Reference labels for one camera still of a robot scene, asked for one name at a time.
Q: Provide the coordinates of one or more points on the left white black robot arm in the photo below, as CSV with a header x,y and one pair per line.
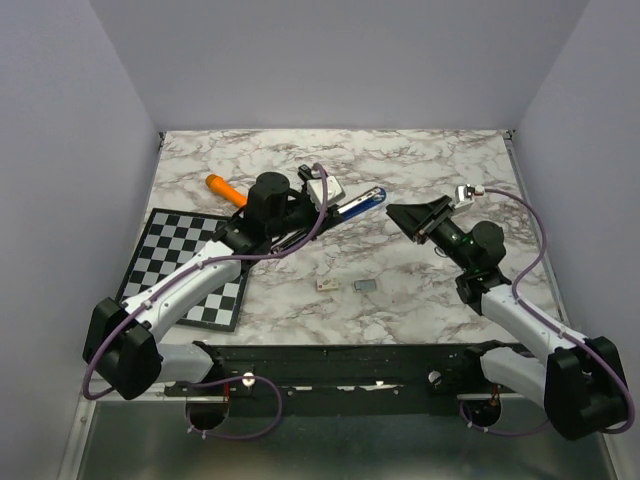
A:
x,y
124,344

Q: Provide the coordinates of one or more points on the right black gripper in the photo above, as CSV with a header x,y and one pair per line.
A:
x,y
412,218

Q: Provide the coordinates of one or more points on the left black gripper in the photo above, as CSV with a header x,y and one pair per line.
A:
x,y
317,214

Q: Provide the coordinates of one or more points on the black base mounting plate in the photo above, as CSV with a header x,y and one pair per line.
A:
x,y
343,380

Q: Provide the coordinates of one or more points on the staple tray with staples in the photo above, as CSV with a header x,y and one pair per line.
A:
x,y
365,285

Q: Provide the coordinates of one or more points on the orange plastic cylinder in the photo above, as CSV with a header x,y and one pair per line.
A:
x,y
220,187

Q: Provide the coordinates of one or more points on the aluminium frame rail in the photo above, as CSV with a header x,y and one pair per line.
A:
x,y
561,381

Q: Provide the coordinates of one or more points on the black stapler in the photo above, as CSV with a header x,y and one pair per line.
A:
x,y
307,173

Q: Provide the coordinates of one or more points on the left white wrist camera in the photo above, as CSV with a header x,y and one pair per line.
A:
x,y
329,193

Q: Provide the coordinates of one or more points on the black white checkerboard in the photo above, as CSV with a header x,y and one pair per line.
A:
x,y
169,239

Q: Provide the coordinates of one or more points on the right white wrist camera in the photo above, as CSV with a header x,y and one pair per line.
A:
x,y
464,196

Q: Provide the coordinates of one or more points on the blue stapler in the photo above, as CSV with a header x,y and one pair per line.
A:
x,y
335,216

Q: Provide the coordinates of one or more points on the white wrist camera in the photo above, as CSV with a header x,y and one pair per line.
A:
x,y
464,196
329,193

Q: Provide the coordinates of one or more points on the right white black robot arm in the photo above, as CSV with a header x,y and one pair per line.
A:
x,y
483,287

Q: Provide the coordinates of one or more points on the white staple box sleeve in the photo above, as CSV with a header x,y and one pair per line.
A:
x,y
327,284

